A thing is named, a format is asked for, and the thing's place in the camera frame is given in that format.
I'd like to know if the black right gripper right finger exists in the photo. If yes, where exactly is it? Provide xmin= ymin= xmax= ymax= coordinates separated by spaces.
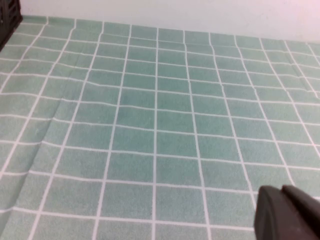
xmin=281 ymin=184 xmax=320 ymax=222

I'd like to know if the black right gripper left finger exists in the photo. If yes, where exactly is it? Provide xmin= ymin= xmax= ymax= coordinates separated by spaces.
xmin=253 ymin=184 xmax=320 ymax=240

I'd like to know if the green checked tablecloth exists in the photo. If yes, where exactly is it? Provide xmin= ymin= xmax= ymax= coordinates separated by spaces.
xmin=0 ymin=15 xmax=320 ymax=240

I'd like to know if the black mesh book holder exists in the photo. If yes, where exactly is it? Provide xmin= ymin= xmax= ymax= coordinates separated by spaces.
xmin=0 ymin=0 xmax=24 ymax=51

